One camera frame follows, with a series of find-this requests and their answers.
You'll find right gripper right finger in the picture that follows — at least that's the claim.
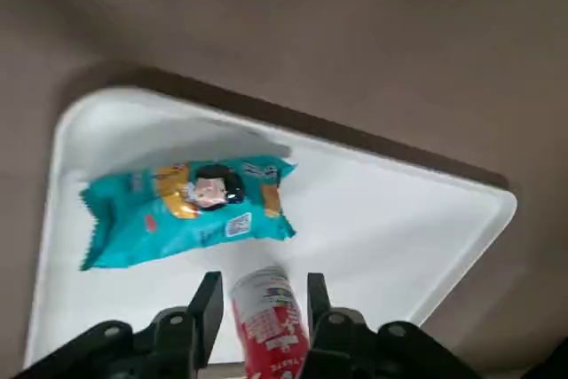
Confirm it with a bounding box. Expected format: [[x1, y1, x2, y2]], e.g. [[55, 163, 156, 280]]
[[304, 272, 485, 379]]

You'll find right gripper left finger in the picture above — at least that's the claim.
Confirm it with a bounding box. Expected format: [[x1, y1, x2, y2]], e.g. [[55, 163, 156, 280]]
[[12, 270, 224, 379]]

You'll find red cola bottle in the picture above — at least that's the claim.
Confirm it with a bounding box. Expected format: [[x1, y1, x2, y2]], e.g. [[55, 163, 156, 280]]
[[230, 265, 310, 379]]

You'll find white rectangular tray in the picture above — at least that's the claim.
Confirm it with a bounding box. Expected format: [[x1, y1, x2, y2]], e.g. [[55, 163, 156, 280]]
[[21, 85, 518, 369]]

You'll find teal chips packet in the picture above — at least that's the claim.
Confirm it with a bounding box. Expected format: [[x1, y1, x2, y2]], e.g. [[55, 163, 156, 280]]
[[78, 154, 299, 272]]

